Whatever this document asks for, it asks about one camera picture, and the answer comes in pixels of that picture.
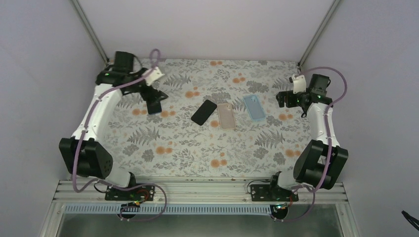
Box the light blue phone case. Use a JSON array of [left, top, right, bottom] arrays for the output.
[[243, 94, 266, 121]]

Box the black phone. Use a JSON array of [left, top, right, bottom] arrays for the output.
[[191, 100, 217, 126]]

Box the beige phone case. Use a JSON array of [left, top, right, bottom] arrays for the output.
[[217, 103, 236, 129]]

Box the light blue cased phone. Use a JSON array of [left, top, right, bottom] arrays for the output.
[[146, 102, 162, 115]]

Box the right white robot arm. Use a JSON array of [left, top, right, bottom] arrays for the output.
[[267, 74, 348, 201]]

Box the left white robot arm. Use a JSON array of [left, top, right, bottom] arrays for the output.
[[59, 48, 167, 200]]

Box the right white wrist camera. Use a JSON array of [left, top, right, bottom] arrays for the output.
[[290, 75, 306, 94]]

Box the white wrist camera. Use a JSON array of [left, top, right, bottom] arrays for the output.
[[290, 75, 306, 94], [142, 66, 165, 86]]

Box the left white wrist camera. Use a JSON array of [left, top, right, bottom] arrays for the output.
[[142, 66, 165, 86]]

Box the aluminium rail frame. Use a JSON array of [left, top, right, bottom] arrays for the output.
[[53, 177, 349, 204]]

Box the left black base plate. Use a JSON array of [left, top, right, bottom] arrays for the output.
[[104, 185, 155, 202]]

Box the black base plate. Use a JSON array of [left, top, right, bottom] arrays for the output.
[[104, 185, 155, 202], [250, 184, 299, 202]]

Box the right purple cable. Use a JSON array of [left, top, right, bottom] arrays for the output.
[[271, 67, 348, 223]]

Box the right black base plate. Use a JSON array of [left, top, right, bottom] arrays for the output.
[[250, 184, 299, 202]]

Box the white slotted cable duct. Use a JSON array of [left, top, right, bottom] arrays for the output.
[[65, 203, 272, 215]]

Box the black cable bottom right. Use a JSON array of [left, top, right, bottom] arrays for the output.
[[401, 210, 419, 231]]

